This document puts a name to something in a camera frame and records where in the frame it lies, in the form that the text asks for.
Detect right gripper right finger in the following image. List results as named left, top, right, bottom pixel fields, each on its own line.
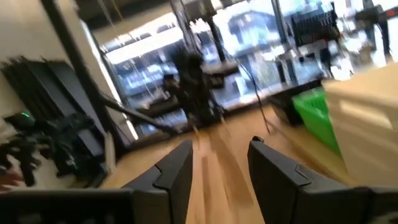
left=247, top=135, right=371, bottom=224

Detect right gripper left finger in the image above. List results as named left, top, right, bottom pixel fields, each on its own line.
left=122, top=139, right=195, bottom=224

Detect green plastic basket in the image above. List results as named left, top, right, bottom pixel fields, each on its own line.
left=291, top=88, right=342, bottom=154

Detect black plastic basket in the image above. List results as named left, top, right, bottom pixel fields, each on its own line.
left=269, top=79, right=325, bottom=126

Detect black device green light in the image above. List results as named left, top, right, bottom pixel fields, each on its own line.
left=0, top=111, right=108, bottom=189

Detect black leaning panels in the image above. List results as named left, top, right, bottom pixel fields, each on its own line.
left=0, top=57, right=105, bottom=156

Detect person's hand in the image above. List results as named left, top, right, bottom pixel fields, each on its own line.
left=0, top=169, right=23, bottom=191

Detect black background crate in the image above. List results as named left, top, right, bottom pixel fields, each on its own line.
left=290, top=6, right=340, bottom=47

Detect black background stand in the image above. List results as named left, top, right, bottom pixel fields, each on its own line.
left=354, top=0, right=398, bottom=63

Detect thin black cable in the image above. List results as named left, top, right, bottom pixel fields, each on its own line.
left=236, top=62, right=272, bottom=133

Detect black aluminium rig frame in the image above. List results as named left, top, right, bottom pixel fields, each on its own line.
left=40, top=0, right=324, bottom=150

